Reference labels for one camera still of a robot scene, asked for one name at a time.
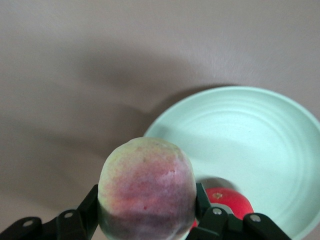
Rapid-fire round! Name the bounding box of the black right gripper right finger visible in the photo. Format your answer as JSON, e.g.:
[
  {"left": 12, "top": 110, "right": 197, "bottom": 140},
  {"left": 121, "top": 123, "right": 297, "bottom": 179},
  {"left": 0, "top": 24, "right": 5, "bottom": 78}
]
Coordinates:
[{"left": 186, "top": 182, "right": 293, "bottom": 240}]

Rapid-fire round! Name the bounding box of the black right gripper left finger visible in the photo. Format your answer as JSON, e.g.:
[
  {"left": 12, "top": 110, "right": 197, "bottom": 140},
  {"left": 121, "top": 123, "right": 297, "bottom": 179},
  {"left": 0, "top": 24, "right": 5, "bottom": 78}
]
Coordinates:
[{"left": 0, "top": 184, "right": 106, "bottom": 240}]

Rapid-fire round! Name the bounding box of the red pomegranate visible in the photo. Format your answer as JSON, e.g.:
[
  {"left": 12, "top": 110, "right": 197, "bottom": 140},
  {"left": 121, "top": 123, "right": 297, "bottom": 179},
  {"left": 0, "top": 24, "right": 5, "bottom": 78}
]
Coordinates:
[{"left": 189, "top": 186, "right": 255, "bottom": 230}]

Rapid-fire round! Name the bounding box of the green pink peach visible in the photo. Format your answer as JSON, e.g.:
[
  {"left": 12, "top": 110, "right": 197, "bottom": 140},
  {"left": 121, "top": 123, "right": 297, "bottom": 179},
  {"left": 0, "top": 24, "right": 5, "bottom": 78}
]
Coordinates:
[{"left": 97, "top": 136, "right": 198, "bottom": 240}]

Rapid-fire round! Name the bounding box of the light green round plate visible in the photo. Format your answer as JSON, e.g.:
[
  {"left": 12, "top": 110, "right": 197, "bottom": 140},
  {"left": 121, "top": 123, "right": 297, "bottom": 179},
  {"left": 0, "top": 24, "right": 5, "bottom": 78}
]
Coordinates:
[{"left": 142, "top": 86, "right": 320, "bottom": 240}]

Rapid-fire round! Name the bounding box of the brown table cloth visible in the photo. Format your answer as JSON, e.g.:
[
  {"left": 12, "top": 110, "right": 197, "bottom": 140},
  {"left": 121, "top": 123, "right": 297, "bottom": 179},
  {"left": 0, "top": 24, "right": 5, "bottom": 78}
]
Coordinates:
[{"left": 0, "top": 0, "right": 320, "bottom": 240}]

